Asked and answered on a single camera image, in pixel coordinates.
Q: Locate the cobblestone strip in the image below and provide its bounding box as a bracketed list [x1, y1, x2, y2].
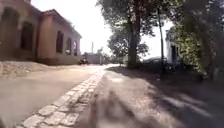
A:
[14, 71, 106, 128]

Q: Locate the white building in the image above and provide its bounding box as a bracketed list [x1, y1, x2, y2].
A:
[164, 28, 184, 65]

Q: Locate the distant building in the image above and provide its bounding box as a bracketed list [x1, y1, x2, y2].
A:
[83, 51, 105, 65]

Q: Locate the orange brick building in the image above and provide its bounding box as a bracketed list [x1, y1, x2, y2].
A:
[0, 0, 83, 66]

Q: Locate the dark vehicle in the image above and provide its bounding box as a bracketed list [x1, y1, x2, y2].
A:
[78, 58, 89, 66]

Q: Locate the pale gravel road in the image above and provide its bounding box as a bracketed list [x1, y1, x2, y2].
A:
[0, 61, 108, 128]

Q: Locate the row of trees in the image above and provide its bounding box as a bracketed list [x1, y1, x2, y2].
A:
[96, 0, 224, 81]

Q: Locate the grey asphalt path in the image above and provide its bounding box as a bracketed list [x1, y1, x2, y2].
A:
[74, 66, 224, 128]

